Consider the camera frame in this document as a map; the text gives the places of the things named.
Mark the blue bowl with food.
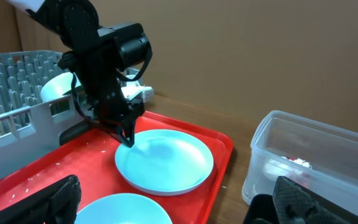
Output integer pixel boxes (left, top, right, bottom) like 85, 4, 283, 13
75, 193, 172, 224

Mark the light blue plate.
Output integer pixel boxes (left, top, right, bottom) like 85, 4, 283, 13
114, 129, 214, 196

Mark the clear plastic bin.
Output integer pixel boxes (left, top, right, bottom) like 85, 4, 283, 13
242, 110, 358, 216

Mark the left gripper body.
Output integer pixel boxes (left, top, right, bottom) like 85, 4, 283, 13
73, 71, 145, 135

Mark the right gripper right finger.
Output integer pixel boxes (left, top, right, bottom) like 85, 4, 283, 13
273, 176, 358, 224

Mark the grey dishwasher rack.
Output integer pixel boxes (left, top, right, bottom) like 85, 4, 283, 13
0, 50, 83, 180

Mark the white napkin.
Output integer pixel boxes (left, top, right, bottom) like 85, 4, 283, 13
293, 158, 313, 169

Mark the green bowl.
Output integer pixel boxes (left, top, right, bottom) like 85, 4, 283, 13
40, 72, 76, 103

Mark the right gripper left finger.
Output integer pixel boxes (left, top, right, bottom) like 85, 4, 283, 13
0, 175, 81, 224

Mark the red plastic tray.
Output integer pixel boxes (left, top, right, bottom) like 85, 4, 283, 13
0, 111, 234, 223

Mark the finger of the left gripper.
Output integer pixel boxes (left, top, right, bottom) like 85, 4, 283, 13
111, 118, 136, 147

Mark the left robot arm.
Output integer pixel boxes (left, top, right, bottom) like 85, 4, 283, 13
9, 0, 152, 147

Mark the black tray bin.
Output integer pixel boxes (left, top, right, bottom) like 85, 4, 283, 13
243, 194, 279, 224

